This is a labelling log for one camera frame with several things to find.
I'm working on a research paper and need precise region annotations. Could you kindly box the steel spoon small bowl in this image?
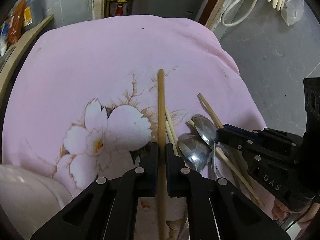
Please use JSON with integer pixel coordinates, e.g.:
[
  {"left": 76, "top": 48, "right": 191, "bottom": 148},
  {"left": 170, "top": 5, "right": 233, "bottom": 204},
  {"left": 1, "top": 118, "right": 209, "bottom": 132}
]
[{"left": 192, "top": 114, "right": 217, "bottom": 180}]

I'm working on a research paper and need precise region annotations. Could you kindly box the red fire extinguisher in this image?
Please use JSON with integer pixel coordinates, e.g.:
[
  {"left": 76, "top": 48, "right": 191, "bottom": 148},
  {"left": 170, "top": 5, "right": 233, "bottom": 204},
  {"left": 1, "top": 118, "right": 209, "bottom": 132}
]
[{"left": 114, "top": 3, "right": 124, "bottom": 16}]

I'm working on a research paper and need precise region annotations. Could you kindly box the long bamboo chopstick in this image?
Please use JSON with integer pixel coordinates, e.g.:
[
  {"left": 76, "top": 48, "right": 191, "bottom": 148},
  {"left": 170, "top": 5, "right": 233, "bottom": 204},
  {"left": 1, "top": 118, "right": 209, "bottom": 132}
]
[{"left": 157, "top": 69, "right": 167, "bottom": 239}]

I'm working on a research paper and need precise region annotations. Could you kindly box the pink floral cloth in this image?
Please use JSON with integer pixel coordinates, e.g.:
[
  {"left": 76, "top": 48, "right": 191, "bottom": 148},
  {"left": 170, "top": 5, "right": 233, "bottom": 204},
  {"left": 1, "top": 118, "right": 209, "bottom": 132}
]
[{"left": 1, "top": 14, "right": 276, "bottom": 240}]

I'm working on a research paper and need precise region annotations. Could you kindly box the steel spoon large bowl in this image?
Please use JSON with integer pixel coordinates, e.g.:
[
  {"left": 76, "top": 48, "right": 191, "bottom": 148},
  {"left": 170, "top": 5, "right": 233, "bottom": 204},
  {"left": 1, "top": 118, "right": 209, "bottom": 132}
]
[{"left": 177, "top": 133, "right": 211, "bottom": 173}]

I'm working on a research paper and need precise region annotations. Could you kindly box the orange snack bag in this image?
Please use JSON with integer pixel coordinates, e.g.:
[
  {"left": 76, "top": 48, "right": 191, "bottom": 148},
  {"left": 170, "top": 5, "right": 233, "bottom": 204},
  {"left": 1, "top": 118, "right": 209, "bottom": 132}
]
[{"left": 8, "top": 0, "right": 26, "bottom": 45}]

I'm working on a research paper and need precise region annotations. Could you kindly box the pale white chopstick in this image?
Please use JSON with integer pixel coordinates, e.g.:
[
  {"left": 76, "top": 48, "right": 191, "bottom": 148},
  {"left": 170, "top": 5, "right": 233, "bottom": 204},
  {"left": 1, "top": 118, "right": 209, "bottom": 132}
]
[{"left": 188, "top": 119, "right": 264, "bottom": 207}]

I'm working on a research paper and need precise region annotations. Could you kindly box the thin bamboo chopstick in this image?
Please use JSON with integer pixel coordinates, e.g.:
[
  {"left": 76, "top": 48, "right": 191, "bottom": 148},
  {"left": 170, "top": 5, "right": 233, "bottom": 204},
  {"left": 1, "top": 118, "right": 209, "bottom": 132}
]
[{"left": 165, "top": 121, "right": 179, "bottom": 156}]

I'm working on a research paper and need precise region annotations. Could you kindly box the white utensil holder cup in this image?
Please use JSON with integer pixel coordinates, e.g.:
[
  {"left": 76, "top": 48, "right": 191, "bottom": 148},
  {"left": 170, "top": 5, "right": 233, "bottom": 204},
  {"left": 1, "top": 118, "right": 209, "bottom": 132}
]
[{"left": 1, "top": 165, "right": 73, "bottom": 239}]

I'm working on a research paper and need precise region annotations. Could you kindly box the white hose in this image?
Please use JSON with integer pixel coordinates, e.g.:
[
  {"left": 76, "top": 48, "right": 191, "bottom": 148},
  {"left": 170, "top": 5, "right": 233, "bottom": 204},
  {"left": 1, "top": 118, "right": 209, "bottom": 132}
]
[{"left": 221, "top": 0, "right": 266, "bottom": 27}]

